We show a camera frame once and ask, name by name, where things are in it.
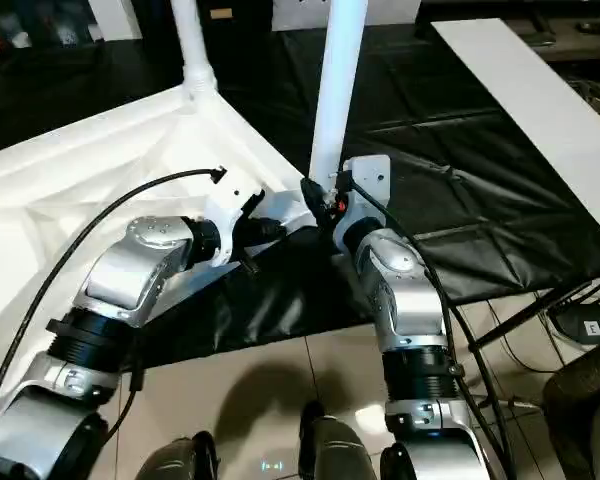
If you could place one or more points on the black power adapter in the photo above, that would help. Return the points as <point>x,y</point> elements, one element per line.
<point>582,325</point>

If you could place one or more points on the black robot foot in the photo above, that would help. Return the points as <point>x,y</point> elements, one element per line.
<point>178,460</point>
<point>335,448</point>

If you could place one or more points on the black metal table leg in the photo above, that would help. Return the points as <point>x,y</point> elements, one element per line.
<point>530,315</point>

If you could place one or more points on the white flat board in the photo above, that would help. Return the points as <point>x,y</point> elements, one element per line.
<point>540,100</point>

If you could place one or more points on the white plastic table leg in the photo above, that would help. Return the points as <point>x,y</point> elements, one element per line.
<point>193,45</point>
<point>338,90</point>

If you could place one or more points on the white cabinet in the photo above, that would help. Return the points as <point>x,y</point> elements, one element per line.
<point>50,20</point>

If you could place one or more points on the white plastic table top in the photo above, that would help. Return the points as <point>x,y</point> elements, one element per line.
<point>60,180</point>

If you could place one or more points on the dark round floor object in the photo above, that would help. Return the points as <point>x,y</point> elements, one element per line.
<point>590,420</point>

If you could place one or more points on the black left robot foot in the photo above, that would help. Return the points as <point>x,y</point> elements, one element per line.
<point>178,460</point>

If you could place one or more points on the black right robot foot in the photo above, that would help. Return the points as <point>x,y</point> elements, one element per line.
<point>335,448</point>

